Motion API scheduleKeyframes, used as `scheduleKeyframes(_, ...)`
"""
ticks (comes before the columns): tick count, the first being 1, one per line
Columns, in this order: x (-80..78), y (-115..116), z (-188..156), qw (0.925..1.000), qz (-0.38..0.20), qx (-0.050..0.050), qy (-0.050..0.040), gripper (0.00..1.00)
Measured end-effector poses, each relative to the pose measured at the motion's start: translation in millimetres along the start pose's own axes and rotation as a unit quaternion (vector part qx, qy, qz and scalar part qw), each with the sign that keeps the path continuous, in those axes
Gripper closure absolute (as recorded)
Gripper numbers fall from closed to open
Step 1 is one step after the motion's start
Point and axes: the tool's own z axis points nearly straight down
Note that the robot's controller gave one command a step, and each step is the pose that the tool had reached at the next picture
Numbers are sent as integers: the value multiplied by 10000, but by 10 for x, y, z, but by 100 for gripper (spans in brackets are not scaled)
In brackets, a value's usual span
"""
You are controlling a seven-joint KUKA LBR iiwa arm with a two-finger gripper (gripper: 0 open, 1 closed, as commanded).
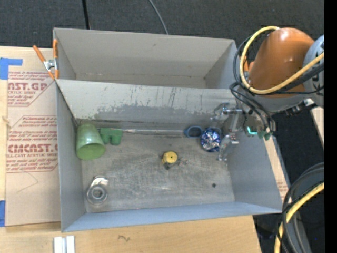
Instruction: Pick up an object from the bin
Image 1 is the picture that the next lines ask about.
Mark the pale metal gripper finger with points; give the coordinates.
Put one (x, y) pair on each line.
(219, 112)
(223, 147)

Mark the green plastic cup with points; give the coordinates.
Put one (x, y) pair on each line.
(89, 144)

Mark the clear glass thing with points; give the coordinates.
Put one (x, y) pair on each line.
(97, 193)

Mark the small green plastic toy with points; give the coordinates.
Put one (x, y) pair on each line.
(111, 136)

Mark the blue sunglasses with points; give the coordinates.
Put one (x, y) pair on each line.
(187, 132)

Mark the grey metal bin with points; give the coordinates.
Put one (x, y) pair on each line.
(147, 183)

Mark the yellow tape measure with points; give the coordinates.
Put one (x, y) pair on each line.
(170, 157)

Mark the brown cardboard board red print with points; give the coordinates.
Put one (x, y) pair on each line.
(31, 183)

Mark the shiny blue foil ball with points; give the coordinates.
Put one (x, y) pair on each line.
(210, 140)

